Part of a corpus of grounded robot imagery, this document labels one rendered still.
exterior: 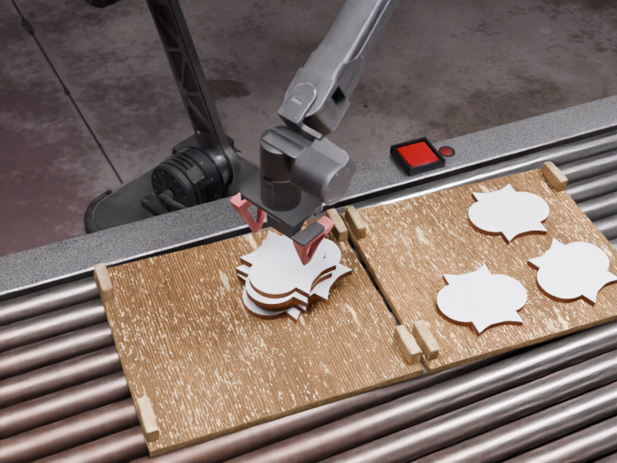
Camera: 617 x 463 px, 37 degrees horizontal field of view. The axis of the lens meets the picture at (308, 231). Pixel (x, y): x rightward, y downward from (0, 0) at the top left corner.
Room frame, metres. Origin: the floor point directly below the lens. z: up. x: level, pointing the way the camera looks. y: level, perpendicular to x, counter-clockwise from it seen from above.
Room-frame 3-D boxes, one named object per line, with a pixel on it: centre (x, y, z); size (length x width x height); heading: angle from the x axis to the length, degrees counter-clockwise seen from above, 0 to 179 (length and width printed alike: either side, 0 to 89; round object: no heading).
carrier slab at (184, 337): (0.91, 0.08, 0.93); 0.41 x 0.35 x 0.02; 114
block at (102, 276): (0.95, 0.31, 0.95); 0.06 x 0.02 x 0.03; 24
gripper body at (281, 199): (0.95, 0.04, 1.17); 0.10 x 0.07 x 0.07; 52
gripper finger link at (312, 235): (0.93, 0.01, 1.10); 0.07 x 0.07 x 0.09; 52
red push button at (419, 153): (1.34, -0.19, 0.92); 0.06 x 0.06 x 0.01; 27
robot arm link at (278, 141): (0.94, 0.04, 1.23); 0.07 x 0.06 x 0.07; 52
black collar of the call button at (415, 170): (1.34, -0.19, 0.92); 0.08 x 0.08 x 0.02; 27
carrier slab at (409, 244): (1.08, -0.31, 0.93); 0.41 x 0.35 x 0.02; 114
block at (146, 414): (0.71, 0.20, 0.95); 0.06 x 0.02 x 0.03; 24
